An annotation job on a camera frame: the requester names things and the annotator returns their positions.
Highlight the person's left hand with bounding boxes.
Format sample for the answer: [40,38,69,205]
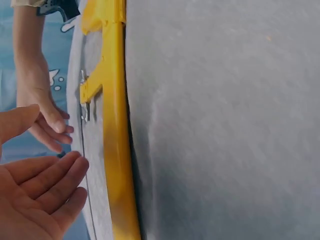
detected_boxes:
[0,103,90,240]

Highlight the person's right hand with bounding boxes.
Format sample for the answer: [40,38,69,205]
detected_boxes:
[14,63,75,154]

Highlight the person's right forearm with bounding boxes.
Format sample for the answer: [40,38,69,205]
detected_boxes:
[11,0,50,71]

